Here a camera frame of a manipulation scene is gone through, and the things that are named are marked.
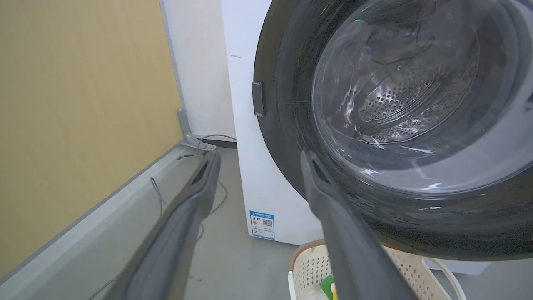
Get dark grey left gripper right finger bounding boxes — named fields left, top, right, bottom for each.
left=301, top=150, right=418, bottom=300

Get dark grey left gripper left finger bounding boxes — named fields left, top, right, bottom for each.
left=104, top=151, right=221, bottom=300

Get round black washing machine door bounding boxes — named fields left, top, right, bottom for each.
left=252, top=0, right=533, bottom=261

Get white washing machine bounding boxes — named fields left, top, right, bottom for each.
left=221, top=0, right=533, bottom=275

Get green item in basket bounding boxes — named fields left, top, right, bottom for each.
left=319, top=275, right=336, bottom=300

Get cream perforated laundry basket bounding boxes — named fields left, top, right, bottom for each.
left=287, top=239, right=468, bottom=300

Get blue energy label sticker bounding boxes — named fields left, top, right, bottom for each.
left=249, top=210, right=275, bottom=240

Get thin grey cable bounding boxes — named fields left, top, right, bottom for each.
left=87, top=134, right=238, bottom=300

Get grey metal corner post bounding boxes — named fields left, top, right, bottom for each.
left=159, top=0, right=217, bottom=151

